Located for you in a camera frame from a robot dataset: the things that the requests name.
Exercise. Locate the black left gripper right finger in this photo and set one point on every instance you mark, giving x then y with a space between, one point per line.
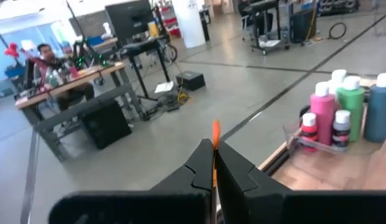
242 196

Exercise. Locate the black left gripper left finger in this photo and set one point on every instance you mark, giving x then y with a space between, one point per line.
190 193

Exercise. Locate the orange paintbrush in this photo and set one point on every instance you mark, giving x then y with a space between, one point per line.
216 133

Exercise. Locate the small red paint bottle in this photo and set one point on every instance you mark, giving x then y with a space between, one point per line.
309 132

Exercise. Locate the large pink paint bottle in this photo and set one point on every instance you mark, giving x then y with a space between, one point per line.
322 115

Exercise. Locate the small purple paint bottle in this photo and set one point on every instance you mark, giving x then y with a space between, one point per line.
340 130

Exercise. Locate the large green paint bottle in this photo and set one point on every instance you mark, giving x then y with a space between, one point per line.
351 105

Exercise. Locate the large white paint bottle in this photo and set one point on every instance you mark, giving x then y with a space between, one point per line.
338 76

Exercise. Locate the large teal paint bottle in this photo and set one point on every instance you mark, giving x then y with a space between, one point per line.
379 115

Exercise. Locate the black background robot arm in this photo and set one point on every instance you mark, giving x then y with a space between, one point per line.
87 53

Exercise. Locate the clear plastic bin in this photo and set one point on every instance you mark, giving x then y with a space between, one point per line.
292 137

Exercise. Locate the black computer tower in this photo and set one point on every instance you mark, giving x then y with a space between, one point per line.
300 26
106 124

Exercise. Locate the white paper sheet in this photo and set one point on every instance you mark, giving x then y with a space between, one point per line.
164 87

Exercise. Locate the black floor box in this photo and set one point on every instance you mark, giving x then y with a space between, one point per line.
190 80

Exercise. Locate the black standing desk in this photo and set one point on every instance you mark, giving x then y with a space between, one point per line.
143 62

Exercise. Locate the wooden top metal workbench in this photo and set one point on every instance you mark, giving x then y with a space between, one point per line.
96 71

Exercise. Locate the black rolling cart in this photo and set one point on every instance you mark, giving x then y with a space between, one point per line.
267 28

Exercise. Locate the white round pillar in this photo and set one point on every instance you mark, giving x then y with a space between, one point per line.
188 21

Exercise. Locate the red storage shelf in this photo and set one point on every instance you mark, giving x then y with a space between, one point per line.
171 18

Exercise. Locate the black background monitor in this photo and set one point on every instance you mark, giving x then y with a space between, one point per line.
129 18

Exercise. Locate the person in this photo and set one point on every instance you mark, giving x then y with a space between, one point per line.
48 54

